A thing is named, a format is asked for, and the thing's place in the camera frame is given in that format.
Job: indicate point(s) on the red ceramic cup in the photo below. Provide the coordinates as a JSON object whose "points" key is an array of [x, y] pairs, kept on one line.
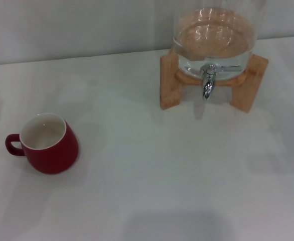
{"points": [[54, 155]]}

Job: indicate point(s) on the glass water dispenser jar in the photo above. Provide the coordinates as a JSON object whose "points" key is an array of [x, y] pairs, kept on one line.
{"points": [[212, 32]]}

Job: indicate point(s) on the chrome faucet tap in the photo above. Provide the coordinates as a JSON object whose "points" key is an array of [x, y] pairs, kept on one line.
{"points": [[207, 86]]}

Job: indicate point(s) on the wooden dispenser stand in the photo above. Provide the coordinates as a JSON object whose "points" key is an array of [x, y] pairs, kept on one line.
{"points": [[169, 82]]}

